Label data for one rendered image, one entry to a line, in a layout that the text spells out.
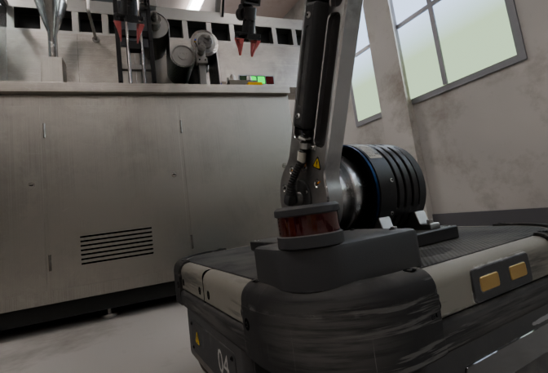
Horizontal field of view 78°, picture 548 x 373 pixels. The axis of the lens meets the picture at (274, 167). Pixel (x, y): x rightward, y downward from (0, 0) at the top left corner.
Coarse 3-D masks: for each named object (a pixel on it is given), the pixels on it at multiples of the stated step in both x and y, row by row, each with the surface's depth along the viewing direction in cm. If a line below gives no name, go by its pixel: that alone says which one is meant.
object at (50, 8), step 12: (36, 0) 163; (48, 0) 162; (60, 0) 166; (48, 12) 163; (60, 12) 167; (48, 24) 164; (60, 24) 169; (48, 36) 164; (48, 48) 164; (48, 60) 160; (60, 60) 162; (48, 72) 159; (60, 72) 161
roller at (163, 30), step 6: (162, 18) 177; (162, 24) 176; (162, 30) 176; (156, 36) 174; (162, 36) 175; (156, 42) 178; (162, 42) 182; (144, 48) 186; (156, 48) 184; (162, 48) 188; (144, 54) 192; (156, 54) 190; (162, 54) 195
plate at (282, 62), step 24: (24, 48) 181; (72, 48) 189; (96, 48) 193; (264, 48) 231; (288, 48) 238; (24, 72) 179; (72, 72) 187; (96, 72) 191; (240, 72) 222; (264, 72) 228; (288, 72) 235; (288, 96) 253
